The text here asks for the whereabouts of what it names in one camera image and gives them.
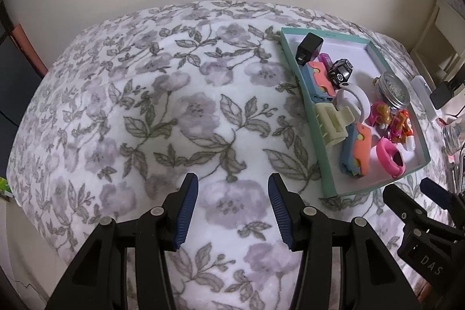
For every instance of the red squeeze tube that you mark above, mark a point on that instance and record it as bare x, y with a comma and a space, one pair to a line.
405, 130

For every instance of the brown puppy toy figure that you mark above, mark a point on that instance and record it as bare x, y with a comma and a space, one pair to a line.
383, 115

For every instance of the black power adapter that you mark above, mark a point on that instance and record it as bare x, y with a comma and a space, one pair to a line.
441, 94

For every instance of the pink wristwatch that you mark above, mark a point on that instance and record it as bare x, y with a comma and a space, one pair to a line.
388, 155

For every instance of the teal shallow cardboard box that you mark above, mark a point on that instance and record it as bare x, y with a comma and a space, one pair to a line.
363, 48

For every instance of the cream plastic plug piece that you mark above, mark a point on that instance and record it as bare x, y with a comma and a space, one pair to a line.
332, 124

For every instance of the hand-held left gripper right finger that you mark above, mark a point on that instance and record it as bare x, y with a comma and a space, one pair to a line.
281, 212

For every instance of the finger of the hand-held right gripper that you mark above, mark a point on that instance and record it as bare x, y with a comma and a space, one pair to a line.
437, 192
401, 203

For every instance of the black charger plug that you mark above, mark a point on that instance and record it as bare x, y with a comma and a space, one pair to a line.
309, 47

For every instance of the clear plastic bottle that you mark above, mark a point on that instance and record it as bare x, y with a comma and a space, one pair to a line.
456, 137

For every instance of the purple tube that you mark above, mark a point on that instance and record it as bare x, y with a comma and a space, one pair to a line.
325, 60

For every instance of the orange and blue block toy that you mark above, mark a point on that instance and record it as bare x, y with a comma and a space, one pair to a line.
358, 152
318, 83

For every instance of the dark cabinet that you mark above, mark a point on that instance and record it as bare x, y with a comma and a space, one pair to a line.
14, 77

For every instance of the white power strip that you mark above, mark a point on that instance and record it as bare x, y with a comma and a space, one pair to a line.
423, 95

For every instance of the black toy car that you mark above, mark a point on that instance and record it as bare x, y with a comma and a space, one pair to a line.
341, 70

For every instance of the glass jar with silver lid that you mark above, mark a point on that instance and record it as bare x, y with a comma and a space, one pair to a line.
394, 92

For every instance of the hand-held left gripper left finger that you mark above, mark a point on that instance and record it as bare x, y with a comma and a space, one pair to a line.
187, 212

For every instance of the cream wooden shelf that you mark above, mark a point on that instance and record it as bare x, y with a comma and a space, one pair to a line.
441, 30

